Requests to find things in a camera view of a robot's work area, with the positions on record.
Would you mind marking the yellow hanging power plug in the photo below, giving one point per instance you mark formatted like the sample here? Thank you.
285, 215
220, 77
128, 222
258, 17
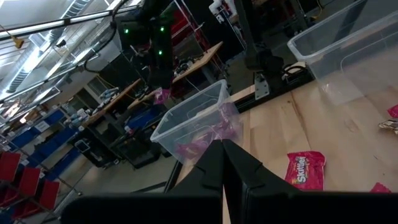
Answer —
18, 42

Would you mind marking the long ceiling light rail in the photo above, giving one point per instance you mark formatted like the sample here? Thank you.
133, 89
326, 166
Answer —
37, 27

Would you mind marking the large clear plastic bin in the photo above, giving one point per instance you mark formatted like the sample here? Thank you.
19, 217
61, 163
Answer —
357, 62

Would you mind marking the silver air duct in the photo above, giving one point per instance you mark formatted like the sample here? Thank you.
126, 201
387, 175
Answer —
18, 79

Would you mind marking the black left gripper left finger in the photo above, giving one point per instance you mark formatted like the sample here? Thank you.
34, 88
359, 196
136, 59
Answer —
186, 205

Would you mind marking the black computer tower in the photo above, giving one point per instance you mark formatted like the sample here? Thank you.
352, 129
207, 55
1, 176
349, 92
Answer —
136, 152
93, 152

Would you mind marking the wooden workbench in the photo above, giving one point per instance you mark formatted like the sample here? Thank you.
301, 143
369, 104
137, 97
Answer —
199, 59
109, 102

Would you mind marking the small clear plastic bin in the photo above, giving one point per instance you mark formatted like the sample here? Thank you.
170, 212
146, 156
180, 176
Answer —
174, 127

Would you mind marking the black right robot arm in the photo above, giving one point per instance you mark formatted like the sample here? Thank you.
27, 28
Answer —
133, 34

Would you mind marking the red bin shelving rack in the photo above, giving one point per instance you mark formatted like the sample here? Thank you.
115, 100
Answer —
28, 183

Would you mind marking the blue bin shelving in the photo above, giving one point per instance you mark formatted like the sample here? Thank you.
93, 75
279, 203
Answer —
46, 133

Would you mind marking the red Skittles packet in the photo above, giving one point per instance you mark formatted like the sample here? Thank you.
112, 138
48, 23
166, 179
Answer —
380, 188
306, 171
394, 111

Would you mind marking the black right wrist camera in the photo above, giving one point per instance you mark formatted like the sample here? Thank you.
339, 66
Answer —
141, 59

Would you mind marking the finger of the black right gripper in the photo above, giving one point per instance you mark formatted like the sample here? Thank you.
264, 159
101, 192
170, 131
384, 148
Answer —
155, 77
167, 77

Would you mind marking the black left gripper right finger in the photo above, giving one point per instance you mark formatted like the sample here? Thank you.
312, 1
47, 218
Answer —
264, 202

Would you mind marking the gold wrapped mini candy bar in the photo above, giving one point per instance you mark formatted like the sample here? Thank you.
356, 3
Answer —
388, 125

